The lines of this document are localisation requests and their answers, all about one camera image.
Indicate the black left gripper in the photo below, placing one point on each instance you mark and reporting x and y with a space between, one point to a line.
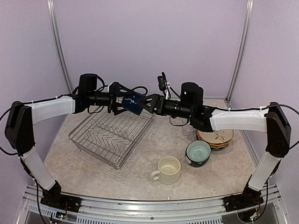
112 99

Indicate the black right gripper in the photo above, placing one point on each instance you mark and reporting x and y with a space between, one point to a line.
156 98

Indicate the dark blue mug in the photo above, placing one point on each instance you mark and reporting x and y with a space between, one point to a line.
129 102

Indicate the clear glass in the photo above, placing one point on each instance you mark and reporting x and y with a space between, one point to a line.
188 131

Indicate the white ceramic mug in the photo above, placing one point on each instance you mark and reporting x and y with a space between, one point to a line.
168 171

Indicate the navy white bowl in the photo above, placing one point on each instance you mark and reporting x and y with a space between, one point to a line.
197 162

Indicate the yellow dotted plate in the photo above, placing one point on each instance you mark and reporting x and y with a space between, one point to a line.
217 144
213 138

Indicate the cream bird pattern plate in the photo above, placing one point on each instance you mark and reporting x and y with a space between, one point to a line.
227 133

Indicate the blue dotted plate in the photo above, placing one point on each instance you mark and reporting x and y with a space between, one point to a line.
217 148

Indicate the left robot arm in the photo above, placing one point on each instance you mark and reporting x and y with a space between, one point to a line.
23 116

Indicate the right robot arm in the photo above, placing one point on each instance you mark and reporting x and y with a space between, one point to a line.
270 120

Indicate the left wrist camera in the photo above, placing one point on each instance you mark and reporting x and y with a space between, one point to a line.
111 88

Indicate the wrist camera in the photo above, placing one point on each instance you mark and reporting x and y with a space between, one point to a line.
111 88
164 85

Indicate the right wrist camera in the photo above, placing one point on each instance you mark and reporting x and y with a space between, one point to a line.
164 85

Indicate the wire dish rack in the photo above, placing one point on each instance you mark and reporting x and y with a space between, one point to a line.
109 138

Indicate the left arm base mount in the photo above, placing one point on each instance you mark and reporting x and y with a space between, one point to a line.
55 199

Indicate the left aluminium frame post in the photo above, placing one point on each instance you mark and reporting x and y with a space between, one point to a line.
58 45

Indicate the aluminium frame post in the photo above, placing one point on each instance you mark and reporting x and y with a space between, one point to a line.
58 45
241 49

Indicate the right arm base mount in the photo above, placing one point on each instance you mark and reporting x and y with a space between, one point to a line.
246 199

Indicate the aluminium front rail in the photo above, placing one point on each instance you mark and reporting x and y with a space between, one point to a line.
96 210

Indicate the right aluminium frame post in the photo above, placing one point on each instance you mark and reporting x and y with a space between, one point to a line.
241 49

